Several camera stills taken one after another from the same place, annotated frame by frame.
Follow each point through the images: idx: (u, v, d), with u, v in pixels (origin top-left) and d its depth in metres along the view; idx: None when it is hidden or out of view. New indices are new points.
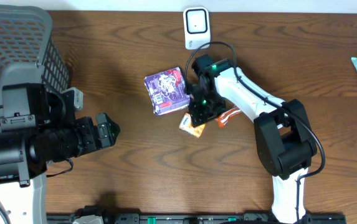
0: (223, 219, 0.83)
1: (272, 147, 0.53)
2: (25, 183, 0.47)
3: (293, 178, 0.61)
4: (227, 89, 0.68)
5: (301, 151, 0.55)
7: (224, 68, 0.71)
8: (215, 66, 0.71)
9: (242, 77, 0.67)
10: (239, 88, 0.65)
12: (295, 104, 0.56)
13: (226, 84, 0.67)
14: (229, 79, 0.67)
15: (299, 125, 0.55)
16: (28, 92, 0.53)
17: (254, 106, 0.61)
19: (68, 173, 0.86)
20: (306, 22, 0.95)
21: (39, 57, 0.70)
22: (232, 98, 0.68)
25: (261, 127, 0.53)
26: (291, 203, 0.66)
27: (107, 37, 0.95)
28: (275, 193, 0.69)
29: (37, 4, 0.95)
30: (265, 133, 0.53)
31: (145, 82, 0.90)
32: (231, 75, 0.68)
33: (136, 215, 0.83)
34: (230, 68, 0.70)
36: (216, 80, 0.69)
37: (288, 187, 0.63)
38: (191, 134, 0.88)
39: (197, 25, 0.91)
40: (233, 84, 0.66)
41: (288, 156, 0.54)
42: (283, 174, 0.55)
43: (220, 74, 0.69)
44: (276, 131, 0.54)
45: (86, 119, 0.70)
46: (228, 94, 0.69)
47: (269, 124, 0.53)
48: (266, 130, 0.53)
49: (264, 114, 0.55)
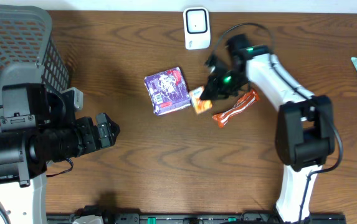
0: (223, 219, 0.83)
1: (291, 135, 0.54)
2: (25, 183, 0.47)
3: (304, 173, 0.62)
4: (257, 74, 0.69)
5: (319, 145, 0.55)
7: (259, 53, 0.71)
8: (252, 50, 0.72)
9: (276, 64, 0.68)
10: (271, 74, 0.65)
12: (323, 99, 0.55)
13: (258, 68, 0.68)
14: (263, 64, 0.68)
15: (323, 119, 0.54)
16: (28, 92, 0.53)
17: (283, 94, 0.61)
19: (68, 173, 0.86)
20: (306, 22, 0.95)
21: (39, 57, 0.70)
22: (262, 82, 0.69)
25: (286, 114, 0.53)
26: (297, 200, 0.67)
27: (107, 37, 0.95)
28: (283, 189, 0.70)
29: (37, 4, 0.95)
30: (288, 121, 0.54)
31: (145, 82, 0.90)
32: (265, 60, 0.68)
33: (136, 215, 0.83)
34: (265, 54, 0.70)
36: (250, 63, 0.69)
37: (298, 182, 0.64)
38: (193, 105, 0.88)
39: (197, 25, 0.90)
40: (266, 70, 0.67)
41: (304, 147, 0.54)
42: (295, 165, 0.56)
43: (255, 58, 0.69)
44: (298, 121, 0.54)
45: (86, 119, 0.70)
46: (257, 78, 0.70)
47: (295, 113, 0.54)
48: (291, 117, 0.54)
49: (291, 102, 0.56)
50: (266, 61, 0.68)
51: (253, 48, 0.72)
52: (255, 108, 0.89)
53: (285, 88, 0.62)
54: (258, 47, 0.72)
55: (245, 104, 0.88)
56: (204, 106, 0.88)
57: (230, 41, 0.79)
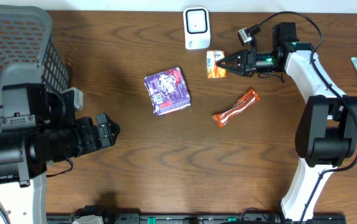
0: (223, 219, 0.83)
1: (313, 127, 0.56)
2: (25, 183, 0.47)
3: (317, 171, 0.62)
4: (295, 67, 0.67)
5: (338, 144, 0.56)
7: (302, 48, 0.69)
8: (295, 44, 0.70)
9: (316, 61, 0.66)
10: (309, 68, 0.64)
12: (355, 101, 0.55)
13: (296, 61, 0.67)
14: (303, 58, 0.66)
15: (349, 118, 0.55)
16: (28, 92, 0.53)
17: (314, 88, 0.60)
19: (68, 173, 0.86)
20: (306, 22, 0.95)
21: (39, 57, 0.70)
22: (298, 76, 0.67)
25: (313, 106, 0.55)
26: (304, 197, 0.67)
27: (107, 37, 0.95)
28: (293, 186, 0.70)
29: (37, 4, 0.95)
30: (313, 113, 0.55)
31: (145, 82, 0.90)
32: (306, 55, 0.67)
33: (136, 215, 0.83)
34: (308, 50, 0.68)
36: (290, 55, 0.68)
37: (309, 180, 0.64)
38: (209, 67, 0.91)
39: (197, 25, 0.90)
40: (304, 64, 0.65)
41: (323, 143, 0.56)
42: (310, 158, 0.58)
43: (296, 52, 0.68)
44: (324, 116, 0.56)
45: (86, 119, 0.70)
46: (293, 71, 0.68)
47: (322, 107, 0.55)
48: (318, 111, 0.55)
49: (323, 96, 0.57)
50: (307, 56, 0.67)
51: (296, 43, 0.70)
52: (255, 107, 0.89)
53: (319, 83, 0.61)
54: (303, 43, 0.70)
55: (245, 104, 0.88)
56: (220, 71, 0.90)
57: (276, 28, 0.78)
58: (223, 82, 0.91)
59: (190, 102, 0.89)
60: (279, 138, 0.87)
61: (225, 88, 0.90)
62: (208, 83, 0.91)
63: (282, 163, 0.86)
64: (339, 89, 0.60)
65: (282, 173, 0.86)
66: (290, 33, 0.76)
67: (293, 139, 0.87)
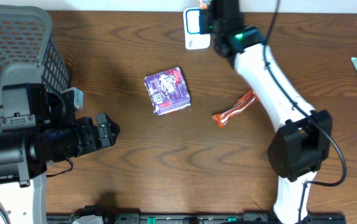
0: (223, 219, 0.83)
1: (291, 154, 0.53)
2: (25, 183, 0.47)
3: (301, 183, 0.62)
4: (248, 70, 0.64)
5: (314, 158, 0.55)
7: (249, 40, 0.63)
8: (241, 35, 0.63)
9: (271, 64, 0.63)
10: (265, 77, 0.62)
12: (323, 116, 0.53)
13: (250, 66, 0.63)
14: (255, 63, 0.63)
15: (321, 134, 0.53)
16: (28, 92, 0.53)
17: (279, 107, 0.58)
19: (68, 173, 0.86)
20: (306, 22, 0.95)
21: (39, 57, 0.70)
22: (253, 82, 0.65)
25: (286, 139, 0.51)
26: (296, 204, 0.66)
27: (107, 37, 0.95)
28: (280, 193, 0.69)
29: (37, 5, 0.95)
30: (288, 145, 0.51)
31: (145, 82, 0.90)
32: (260, 57, 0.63)
33: (136, 215, 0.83)
34: (258, 43, 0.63)
36: (240, 57, 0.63)
37: (296, 191, 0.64)
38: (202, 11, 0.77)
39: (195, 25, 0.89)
40: (260, 71, 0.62)
41: (301, 163, 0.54)
42: (291, 177, 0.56)
43: (245, 51, 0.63)
44: (298, 142, 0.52)
45: (86, 119, 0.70)
46: (248, 74, 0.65)
47: (294, 136, 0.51)
48: (291, 141, 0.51)
49: (290, 123, 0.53)
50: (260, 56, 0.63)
51: (244, 33, 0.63)
52: (255, 107, 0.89)
53: (281, 99, 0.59)
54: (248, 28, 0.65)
55: (245, 104, 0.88)
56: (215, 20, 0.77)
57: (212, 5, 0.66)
58: (223, 82, 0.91)
59: (190, 102, 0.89)
60: None
61: (225, 88, 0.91)
62: (208, 83, 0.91)
63: None
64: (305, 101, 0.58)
65: None
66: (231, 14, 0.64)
67: None
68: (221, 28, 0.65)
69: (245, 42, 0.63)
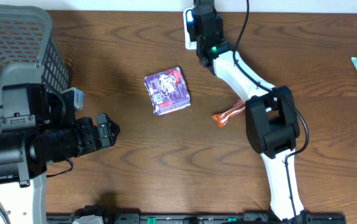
0: (223, 219, 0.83)
1: (260, 124, 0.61)
2: (25, 183, 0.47)
3: (281, 159, 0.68)
4: (222, 70, 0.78)
5: (284, 130, 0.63)
7: (223, 50, 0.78)
8: (215, 48, 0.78)
9: (239, 61, 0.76)
10: (235, 71, 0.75)
12: (283, 90, 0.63)
13: (223, 66, 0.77)
14: (227, 62, 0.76)
15: (285, 106, 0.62)
16: (28, 92, 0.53)
17: (247, 89, 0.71)
19: (68, 174, 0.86)
20: (306, 22, 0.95)
21: (39, 57, 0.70)
22: (228, 77, 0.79)
25: (251, 109, 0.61)
26: (283, 186, 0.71)
27: (107, 37, 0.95)
28: (271, 185, 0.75)
29: (37, 5, 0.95)
30: (254, 114, 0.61)
31: (145, 82, 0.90)
32: (229, 58, 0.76)
33: (136, 215, 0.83)
34: (229, 51, 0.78)
36: (215, 61, 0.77)
37: (278, 169, 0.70)
38: None
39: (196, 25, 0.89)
40: (230, 68, 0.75)
41: (273, 135, 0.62)
42: (268, 151, 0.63)
43: (218, 56, 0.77)
44: (263, 113, 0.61)
45: (86, 119, 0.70)
46: (223, 73, 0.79)
47: (258, 106, 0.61)
48: (256, 111, 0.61)
49: (255, 98, 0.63)
50: (230, 56, 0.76)
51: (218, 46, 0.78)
52: None
53: (248, 83, 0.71)
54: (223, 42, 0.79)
55: (245, 104, 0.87)
56: None
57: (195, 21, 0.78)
58: (223, 82, 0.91)
59: (190, 102, 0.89)
60: None
61: (225, 88, 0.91)
62: (208, 83, 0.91)
63: None
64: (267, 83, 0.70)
65: None
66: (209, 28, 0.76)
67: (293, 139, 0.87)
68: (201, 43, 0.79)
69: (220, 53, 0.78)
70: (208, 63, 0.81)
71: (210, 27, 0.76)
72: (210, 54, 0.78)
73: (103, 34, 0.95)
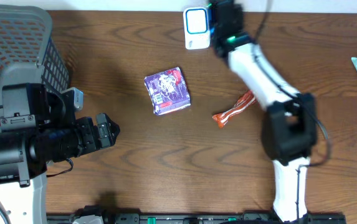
0: (223, 219, 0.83)
1: (279, 130, 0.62)
2: (25, 183, 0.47)
3: (295, 168, 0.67)
4: (240, 63, 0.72)
5: (302, 140, 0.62)
7: (242, 42, 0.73)
8: (233, 38, 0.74)
9: (259, 57, 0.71)
10: (254, 68, 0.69)
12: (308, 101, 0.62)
13: (242, 60, 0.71)
14: (247, 56, 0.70)
15: (307, 116, 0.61)
16: (28, 92, 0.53)
17: (267, 92, 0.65)
19: (68, 173, 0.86)
20: (306, 22, 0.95)
21: (39, 57, 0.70)
22: (245, 73, 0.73)
25: (272, 114, 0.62)
26: (291, 193, 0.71)
27: (107, 37, 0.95)
28: (278, 189, 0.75)
29: (37, 5, 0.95)
30: (274, 119, 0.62)
31: (145, 82, 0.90)
32: (248, 52, 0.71)
33: (136, 215, 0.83)
34: (248, 43, 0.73)
36: (231, 55, 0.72)
37: (290, 177, 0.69)
38: None
39: (197, 24, 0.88)
40: (249, 63, 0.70)
41: (290, 142, 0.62)
42: (282, 156, 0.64)
43: (238, 48, 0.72)
44: (283, 120, 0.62)
45: (86, 119, 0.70)
46: (240, 68, 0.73)
47: (280, 112, 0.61)
48: (276, 117, 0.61)
49: (278, 104, 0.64)
50: (250, 51, 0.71)
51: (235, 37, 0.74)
52: (255, 107, 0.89)
53: (268, 85, 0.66)
54: (241, 32, 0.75)
55: (245, 104, 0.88)
56: None
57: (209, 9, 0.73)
58: (223, 82, 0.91)
59: (190, 102, 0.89)
60: None
61: (225, 88, 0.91)
62: (209, 83, 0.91)
63: None
64: (290, 86, 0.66)
65: None
66: (226, 17, 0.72)
67: None
68: (217, 32, 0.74)
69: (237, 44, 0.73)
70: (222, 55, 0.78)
71: (227, 17, 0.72)
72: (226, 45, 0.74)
73: (103, 34, 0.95)
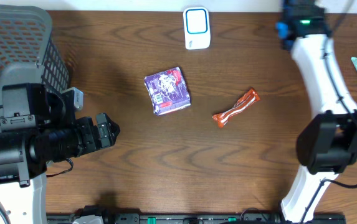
0: (223, 219, 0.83)
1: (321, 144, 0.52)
2: (25, 183, 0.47)
3: (318, 180, 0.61)
4: (306, 55, 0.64)
5: (340, 157, 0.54)
7: (314, 31, 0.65)
8: (307, 22, 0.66)
9: (329, 56, 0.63)
10: (319, 66, 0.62)
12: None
13: (308, 52, 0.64)
14: (316, 50, 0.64)
15: None
16: (28, 92, 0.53)
17: (323, 98, 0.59)
19: (68, 174, 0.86)
20: None
21: (39, 57, 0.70)
22: (306, 68, 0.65)
25: (321, 126, 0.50)
26: (306, 200, 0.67)
27: (107, 36, 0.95)
28: (293, 191, 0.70)
29: (37, 5, 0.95)
30: (323, 131, 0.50)
31: (145, 82, 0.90)
32: (321, 46, 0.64)
33: (136, 215, 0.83)
34: (323, 35, 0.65)
36: (299, 41, 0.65)
37: (309, 186, 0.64)
38: None
39: (197, 25, 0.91)
40: (316, 59, 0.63)
41: (326, 157, 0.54)
42: (312, 168, 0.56)
43: (308, 37, 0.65)
44: (332, 134, 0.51)
45: (86, 119, 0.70)
46: (305, 60, 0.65)
47: (331, 127, 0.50)
48: (326, 129, 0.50)
49: (330, 114, 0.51)
50: (320, 46, 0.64)
51: (311, 20, 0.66)
52: (255, 107, 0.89)
53: (330, 91, 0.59)
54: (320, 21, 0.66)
55: (245, 104, 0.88)
56: None
57: None
58: (223, 82, 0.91)
59: (190, 102, 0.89)
60: (279, 137, 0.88)
61: (225, 88, 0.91)
62: (209, 83, 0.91)
63: (283, 163, 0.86)
64: (352, 101, 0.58)
65: (283, 173, 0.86)
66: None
67: (293, 139, 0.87)
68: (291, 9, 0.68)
69: (311, 30, 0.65)
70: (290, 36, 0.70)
71: None
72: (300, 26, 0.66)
73: (103, 34, 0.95)
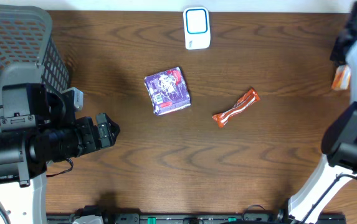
0: (223, 219, 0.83)
1: (347, 131, 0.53)
2: (25, 183, 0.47)
3: (336, 172, 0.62)
4: None
5: None
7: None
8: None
9: None
10: None
12: None
13: None
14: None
15: None
16: (28, 92, 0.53)
17: None
19: (67, 174, 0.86)
20: (306, 22, 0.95)
21: (39, 57, 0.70)
22: (356, 68, 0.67)
25: (354, 111, 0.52)
26: (317, 195, 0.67)
27: (108, 37, 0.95)
28: (305, 186, 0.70)
29: (37, 5, 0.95)
30: (352, 116, 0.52)
31: (145, 82, 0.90)
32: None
33: (136, 215, 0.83)
34: None
36: (356, 43, 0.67)
37: (325, 179, 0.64)
38: None
39: (197, 25, 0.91)
40: None
41: (350, 148, 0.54)
42: (332, 157, 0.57)
43: None
44: None
45: (86, 119, 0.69)
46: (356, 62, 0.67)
47: None
48: None
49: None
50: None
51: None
52: (255, 107, 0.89)
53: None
54: None
55: (245, 104, 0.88)
56: None
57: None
58: (223, 83, 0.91)
59: (190, 102, 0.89)
60: (279, 137, 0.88)
61: (225, 88, 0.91)
62: (209, 83, 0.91)
63: (283, 163, 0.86)
64: None
65: (283, 173, 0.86)
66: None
67: (293, 139, 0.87)
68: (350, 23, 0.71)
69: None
70: (350, 32, 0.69)
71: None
72: None
73: (103, 34, 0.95)
